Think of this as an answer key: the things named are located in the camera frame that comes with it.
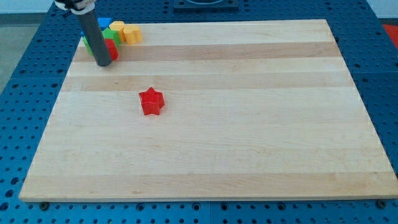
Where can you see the red round block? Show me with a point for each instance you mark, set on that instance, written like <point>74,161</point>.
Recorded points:
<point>112,49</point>

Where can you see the white rod holder collar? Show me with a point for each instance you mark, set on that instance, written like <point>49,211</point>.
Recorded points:
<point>78,7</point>

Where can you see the blue block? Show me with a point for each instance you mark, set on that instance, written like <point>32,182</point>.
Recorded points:
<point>104,23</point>

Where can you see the yellow heart block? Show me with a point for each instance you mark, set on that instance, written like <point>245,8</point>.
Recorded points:
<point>132,34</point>

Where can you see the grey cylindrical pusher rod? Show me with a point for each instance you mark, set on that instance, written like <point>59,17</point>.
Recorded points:
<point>94,37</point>

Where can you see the green block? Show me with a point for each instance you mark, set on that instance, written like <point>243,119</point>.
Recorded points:
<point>111,34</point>

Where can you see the yellow hexagon block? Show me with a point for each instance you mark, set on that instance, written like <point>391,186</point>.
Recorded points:
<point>119,27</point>

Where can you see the red star block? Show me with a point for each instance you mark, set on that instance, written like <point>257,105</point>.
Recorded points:
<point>152,101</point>

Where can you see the wooden board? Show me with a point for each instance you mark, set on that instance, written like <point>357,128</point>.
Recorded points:
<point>258,110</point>

